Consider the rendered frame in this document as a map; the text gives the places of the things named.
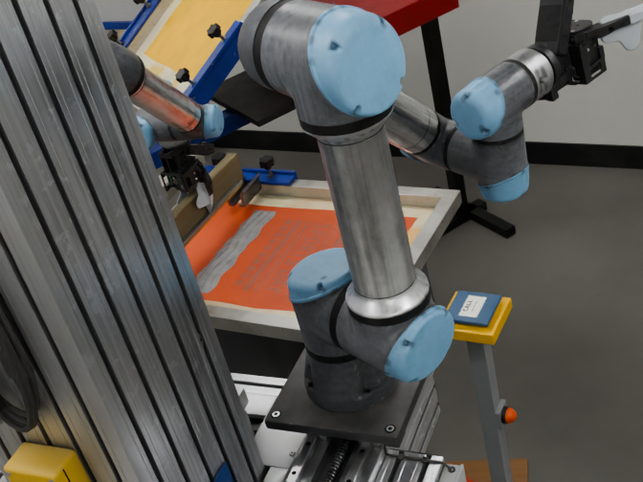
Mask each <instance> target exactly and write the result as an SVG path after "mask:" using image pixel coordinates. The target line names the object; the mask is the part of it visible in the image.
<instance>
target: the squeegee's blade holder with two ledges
mask: <svg viewBox="0 0 643 482"><path fill-rule="evenodd" d="M242 184H243V182H242V180H237V181H236V182H235V183H234V184H233V186H232V187H231V188H230V189H229V190H228V191H227V192H226V193H225V194H224V195H223V196H222V197H221V198H220V199H219V201H218V202H217V203H216V204H215V205H214V206H213V207H212V210H211V213H209V212H207V213H206V215H205V216H204V217H203V218H202V219H201V220H200V221H199V222H198V223H197V224H196V225H195V226H194V227H193V228H192V230H191V231H190V232H189V233H188V234H187V235H186V236H185V237H184V238H183V239H182V241H183V244H184V246H185V245H186V244H187V243H188V242H189V240H190V239H191V238H192V237H193V236H194V235H195V234H196V233H197V232H198V231H199V230H200V229H201V228H202V227H203V226H204V225H205V224H206V223H207V222H208V221H209V220H210V219H211V218H212V216H213V215H214V214H215V213H216V212H217V211H218V210H219V209H220V208H221V207H222V206H223V205H224V203H225V202H226V201H227V200H228V199H229V198H230V197H231V196H232V195H233V194H234V193H235V191H236V190H237V189H238V188H239V187H240V186H241V185H242Z"/></svg>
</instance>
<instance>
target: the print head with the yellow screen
mask: <svg viewBox="0 0 643 482"><path fill-rule="evenodd" d="M265 1H267V0H147V1H146V2H145V0H133V2H134V3H136V4H137V5H139V4H141V3H142V4H144V6H143V7H142V8H141V10H140V11H139V13H138V14H137V16H136V17H135V18H134V20H133V21H132V23H131V24H130V25H129V27H128V28H127V30H126V31H125V32H124V34H123V35H122V37H121V38H120V40H119V39H118V36H117V34H118V33H117V32H116V31H114V30H112V31H109V32H108V34H107V36H108V39H109V40H112V41H114V42H117V43H118V44H120V45H122V46H124V47H125V48H127V49H128V50H130V51H131V52H133V53H134V54H136V55H138V56H139V57H140V58H141V59H142V61H143V62H144V66H145V67H146V68H147V69H148V70H150V71H151V72H153V73H154V74H156V75H157V76H159V77H161V78H162V79H166V80H169V81H170V82H171V83H172V86H174V87H175V88H176V89H178V90H179V91H181V92H182V93H184V94H185V95H187V96H188V97H190V98H191V99H193V100H194V101H196V102H197V103H199V104H200V105H205V104H207V103H209V102H210V100H211V98H212V97H213V96H214V94H215V93H216V91H217V90H218V88H219V87H220V86H221V84H222V83H223V81H224V80H225V79H226V77H227V76H228V74H229V73H230V71H231V70H232V69H233V67H234V65H235V64H236V63H237V61H238V60H239V54H238V48H237V42H238V36H239V32H240V28H241V26H242V24H243V22H244V20H245V18H246V17H247V16H248V14H249V13H250V12H251V11H252V10H253V9H254V8H255V7H256V6H258V5H260V4H261V3H263V2H265Z"/></svg>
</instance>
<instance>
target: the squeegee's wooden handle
mask: <svg viewBox="0 0 643 482"><path fill-rule="evenodd" d="M209 175H210V176H211V180H212V188H213V194H212V195H213V203H212V206H214V205H215V204H216V203H217V202H218V201H219V199H220V198H221V197H222V196H223V195H224V194H225V193H226V192H227V191H228V190H229V189H230V188H231V187H232V186H233V184H234V183H235V182H236V181H237V180H242V179H243V178H244V174H243V171H242V168H241V164H240V161H239V159H238V155H237V154H236V153H228V154H227V155H226V156H225V157H224V158H223V159H222V160H221V162H220V163H219V164H218V165H217V166H216V167H215V168H214V169H213V170H212V171H211V172H210V173H209ZM197 198H198V193H197V191H196V189H195V190H192V191H191V192H190V193H189V194H188V195H187V196H186V197H185V198H184V199H183V200H182V201H181V202H180V203H179V204H178V205H177V206H176V207H175V208H174V209H173V210H172V211H171V212H172V215H173V218H174V220H175V223H176V226H177V229H178V231H179V233H180V236H181V238H182V239H183V238H184V237H185V236H186V235H187V234H188V233H189V232H190V231H191V230H192V228H193V227H194V226H195V225H196V224H197V223H198V222H199V221H200V220H201V219H202V218H203V217H204V216H205V215H206V213H207V212H208V210H207V208H206V206H204V207H202V208H198V207H197V206H196V201H197Z"/></svg>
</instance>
